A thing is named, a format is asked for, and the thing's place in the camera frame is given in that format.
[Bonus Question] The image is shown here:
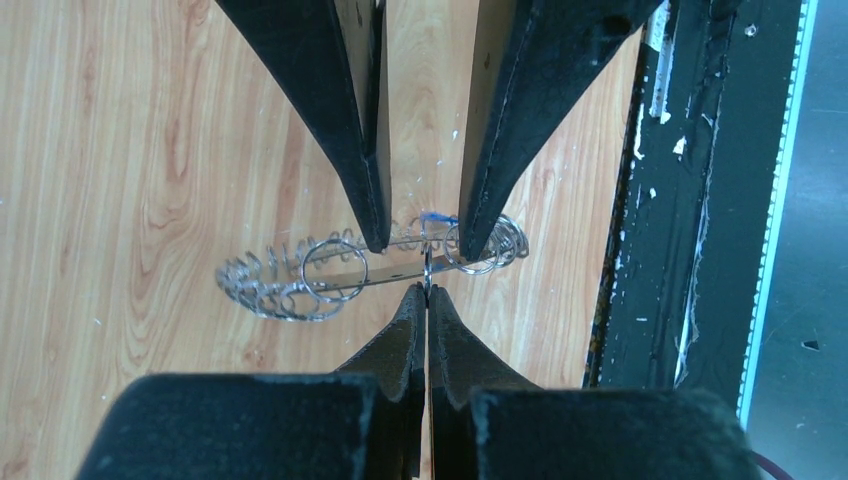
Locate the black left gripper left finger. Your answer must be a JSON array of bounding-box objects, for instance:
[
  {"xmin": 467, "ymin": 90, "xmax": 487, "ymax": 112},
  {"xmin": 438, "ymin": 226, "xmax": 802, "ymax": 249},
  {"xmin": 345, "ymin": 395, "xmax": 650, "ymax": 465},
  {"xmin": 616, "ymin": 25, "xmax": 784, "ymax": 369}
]
[{"xmin": 78, "ymin": 284, "xmax": 426, "ymax": 479}]

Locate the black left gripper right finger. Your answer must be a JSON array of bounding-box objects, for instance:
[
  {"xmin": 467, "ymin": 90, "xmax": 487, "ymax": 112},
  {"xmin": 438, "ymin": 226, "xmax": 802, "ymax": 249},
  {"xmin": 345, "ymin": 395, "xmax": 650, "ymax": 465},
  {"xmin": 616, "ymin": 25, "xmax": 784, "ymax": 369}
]
[{"xmin": 428, "ymin": 286, "xmax": 760, "ymax": 479}]

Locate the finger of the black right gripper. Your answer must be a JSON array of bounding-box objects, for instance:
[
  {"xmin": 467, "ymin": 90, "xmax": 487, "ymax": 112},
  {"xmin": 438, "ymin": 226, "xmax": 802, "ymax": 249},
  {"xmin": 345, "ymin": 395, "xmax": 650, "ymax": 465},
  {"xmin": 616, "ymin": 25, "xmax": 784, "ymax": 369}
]
[
  {"xmin": 457, "ymin": 0, "xmax": 660, "ymax": 260},
  {"xmin": 219, "ymin": 0, "xmax": 392, "ymax": 253}
]

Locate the blue key tag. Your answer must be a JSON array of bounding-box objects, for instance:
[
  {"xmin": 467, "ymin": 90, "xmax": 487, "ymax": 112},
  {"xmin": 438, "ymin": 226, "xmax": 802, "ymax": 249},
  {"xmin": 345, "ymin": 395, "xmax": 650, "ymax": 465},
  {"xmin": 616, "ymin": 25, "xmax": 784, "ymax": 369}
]
[{"xmin": 420, "ymin": 212, "xmax": 459, "ymax": 225}]

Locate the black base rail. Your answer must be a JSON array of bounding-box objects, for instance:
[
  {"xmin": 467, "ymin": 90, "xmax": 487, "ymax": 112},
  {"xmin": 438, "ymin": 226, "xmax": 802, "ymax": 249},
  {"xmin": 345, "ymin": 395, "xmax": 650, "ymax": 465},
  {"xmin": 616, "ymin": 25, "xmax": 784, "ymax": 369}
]
[{"xmin": 583, "ymin": 1, "xmax": 792, "ymax": 406}]

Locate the white slotted cable duct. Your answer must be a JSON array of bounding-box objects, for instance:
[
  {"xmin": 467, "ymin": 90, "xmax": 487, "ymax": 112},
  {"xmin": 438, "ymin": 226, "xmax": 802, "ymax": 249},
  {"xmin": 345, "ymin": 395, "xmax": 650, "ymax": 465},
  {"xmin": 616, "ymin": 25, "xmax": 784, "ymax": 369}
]
[{"xmin": 737, "ymin": 1, "xmax": 819, "ymax": 429}]

